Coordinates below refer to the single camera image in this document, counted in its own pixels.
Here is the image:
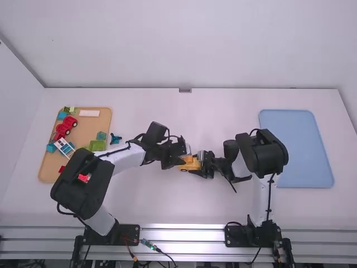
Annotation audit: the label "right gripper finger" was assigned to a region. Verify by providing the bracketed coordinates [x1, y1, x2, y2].
[189, 167, 209, 179]

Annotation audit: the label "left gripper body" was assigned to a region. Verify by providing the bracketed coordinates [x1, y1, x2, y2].
[161, 136, 187, 170]

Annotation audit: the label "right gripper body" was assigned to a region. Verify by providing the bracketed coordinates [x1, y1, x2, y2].
[202, 150, 216, 179]

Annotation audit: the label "yellow toy car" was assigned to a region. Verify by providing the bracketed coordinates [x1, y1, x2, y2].
[178, 155, 204, 173]

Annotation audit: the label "silver rails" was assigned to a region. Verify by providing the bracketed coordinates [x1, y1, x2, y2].
[0, 223, 357, 263]

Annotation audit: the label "lime green toy brick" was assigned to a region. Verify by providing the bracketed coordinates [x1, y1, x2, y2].
[88, 140, 108, 152]

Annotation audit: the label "blue mat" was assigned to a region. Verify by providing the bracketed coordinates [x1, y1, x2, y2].
[258, 109, 335, 189]

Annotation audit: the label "tan tray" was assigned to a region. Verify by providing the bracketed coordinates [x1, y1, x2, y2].
[37, 106, 113, 184]

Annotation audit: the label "white toy window brick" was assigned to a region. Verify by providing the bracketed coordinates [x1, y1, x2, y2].
[54, 138, 76, 160]

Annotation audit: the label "red toy car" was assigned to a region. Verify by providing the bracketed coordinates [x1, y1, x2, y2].
[55, 116, 79, 136]

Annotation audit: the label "black cable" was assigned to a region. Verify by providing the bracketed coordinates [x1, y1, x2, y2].
[155, 247, 179, 268]
[245, 246, 263, 265]
[221, 170, 238, 194]

